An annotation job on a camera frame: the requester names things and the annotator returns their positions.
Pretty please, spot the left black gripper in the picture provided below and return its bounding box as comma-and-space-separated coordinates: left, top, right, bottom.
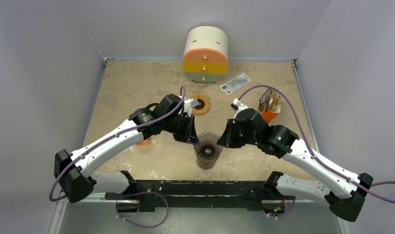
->
163, 113, 199, 145

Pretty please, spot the clear glass dripper cone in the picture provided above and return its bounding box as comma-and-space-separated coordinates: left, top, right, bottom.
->
193, 132, 223, 163

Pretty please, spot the dark brown wooden ring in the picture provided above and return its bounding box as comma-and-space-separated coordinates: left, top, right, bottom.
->
195, 153, 221, 164

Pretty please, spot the glass carafe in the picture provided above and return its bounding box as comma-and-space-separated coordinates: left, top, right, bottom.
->
196, 159, 216, 170

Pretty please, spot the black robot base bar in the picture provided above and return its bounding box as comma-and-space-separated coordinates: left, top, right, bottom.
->
105, 180, 293, 212

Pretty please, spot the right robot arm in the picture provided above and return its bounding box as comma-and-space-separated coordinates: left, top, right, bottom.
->
217, 108, 373, 222

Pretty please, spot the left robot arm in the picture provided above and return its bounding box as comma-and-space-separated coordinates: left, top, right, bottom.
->
54, 94, 199, 203

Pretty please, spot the orange coffee filter box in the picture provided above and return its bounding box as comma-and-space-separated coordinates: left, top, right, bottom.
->
258, 88, 281, 123

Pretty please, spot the white printed packet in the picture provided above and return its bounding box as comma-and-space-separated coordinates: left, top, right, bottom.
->
219, 73, 252, 95

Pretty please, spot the round three-drawer storage box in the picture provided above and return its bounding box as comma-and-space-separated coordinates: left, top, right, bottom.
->
182, 26, 228, 83

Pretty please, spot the light wooden ring coaster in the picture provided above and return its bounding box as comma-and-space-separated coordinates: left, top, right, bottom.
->
192, 95, 211, 116

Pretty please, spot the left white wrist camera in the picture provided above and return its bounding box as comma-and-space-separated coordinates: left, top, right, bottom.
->
183, 98, 199, 117

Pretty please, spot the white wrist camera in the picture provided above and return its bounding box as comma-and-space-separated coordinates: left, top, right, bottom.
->
183, 98, 199, 117
231, 98, 249, 118

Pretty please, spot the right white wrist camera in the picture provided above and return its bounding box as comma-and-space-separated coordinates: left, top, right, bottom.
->
231, 98, 249, 118

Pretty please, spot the base left purple cable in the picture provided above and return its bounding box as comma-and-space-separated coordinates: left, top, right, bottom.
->
115, 191, 170, 229

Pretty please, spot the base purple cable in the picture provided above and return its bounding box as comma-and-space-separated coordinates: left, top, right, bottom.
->
115, 191, 170, 229
266, 196, 298, 220

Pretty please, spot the base right purple cable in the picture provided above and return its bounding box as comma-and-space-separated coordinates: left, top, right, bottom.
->
266, 196, 298, 220

